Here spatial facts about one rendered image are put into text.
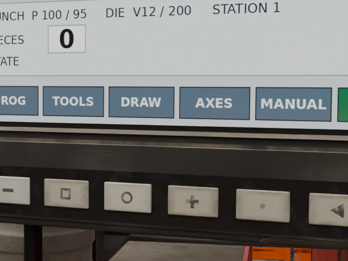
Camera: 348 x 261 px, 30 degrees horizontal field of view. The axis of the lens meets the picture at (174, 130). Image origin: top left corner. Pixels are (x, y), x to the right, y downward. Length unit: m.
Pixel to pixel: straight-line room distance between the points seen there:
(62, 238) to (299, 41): 0.33
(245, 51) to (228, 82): 0.02
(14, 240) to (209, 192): 0.27
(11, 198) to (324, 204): 0.24
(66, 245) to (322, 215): 0.30
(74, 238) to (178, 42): 0.28
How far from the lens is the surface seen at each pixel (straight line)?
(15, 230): 0.67
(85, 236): 0.68
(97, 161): 0.49
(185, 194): 0.46
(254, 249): 2.90
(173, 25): 0.47
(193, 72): 0.46
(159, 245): 1.60
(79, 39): 0.50
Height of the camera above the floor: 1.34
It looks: 3 degrees down
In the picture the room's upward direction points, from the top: 1 degrees clockwise
